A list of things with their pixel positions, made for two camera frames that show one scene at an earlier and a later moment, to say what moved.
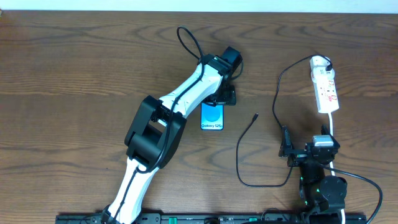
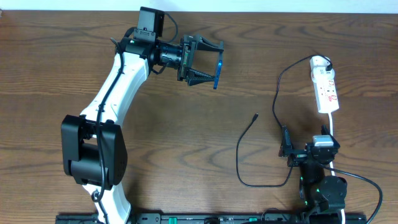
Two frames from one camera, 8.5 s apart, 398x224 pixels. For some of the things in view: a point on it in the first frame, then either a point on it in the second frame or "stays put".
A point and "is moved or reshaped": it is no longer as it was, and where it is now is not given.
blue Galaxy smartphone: (212, 117) is moved or reshaped
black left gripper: (224, 95) -> (182, 58)
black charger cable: (329, 67) stays put
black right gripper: (301, 154) stays put
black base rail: (207, 218) stays put
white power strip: (323, 74) stays put
